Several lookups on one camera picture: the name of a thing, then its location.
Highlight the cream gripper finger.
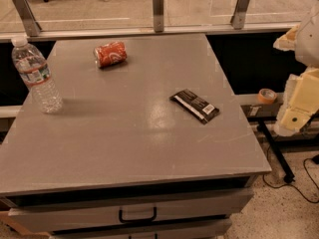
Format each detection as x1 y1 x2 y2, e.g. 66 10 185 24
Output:
274 67 319 136
273 25 299 51

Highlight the black rxbar chocolate bar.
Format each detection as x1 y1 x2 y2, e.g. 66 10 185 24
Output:
169 89 219 124

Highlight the red coke can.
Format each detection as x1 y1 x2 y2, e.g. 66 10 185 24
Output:
94 41 127 69

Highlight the orange tape roll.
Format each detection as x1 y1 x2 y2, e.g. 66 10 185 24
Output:
257 89 277 105

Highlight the black metal stand leg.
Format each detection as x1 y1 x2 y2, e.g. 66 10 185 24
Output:
257 119 295 184

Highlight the lower grey drawer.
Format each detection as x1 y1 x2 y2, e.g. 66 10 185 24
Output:
50 219 231 239

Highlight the grey drawer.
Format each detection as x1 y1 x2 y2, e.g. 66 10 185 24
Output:
50 219 231 239
9 188 253 232

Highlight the clear plastic water bottle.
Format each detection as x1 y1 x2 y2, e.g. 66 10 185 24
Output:
11 36 63 114

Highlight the upper grey drawer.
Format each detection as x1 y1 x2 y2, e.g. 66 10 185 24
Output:
9 188 253 232

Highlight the right metal rail bracket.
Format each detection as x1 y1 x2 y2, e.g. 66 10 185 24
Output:
230 0 250 30

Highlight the metal rail bracket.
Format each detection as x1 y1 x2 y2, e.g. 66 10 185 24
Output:
153 0 164 33
230 0 250 30
12 0 41 37

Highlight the black floor cable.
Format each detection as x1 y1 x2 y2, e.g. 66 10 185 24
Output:
262 142 319 205

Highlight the middle metal rail bracket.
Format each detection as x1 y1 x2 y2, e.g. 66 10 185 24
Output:
153 0 164 33

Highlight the black drawer handle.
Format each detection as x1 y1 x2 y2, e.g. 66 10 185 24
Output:
118 207 158 224

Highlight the left metal rail bracket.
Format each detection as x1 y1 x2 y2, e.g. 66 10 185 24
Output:
12 0 41 37

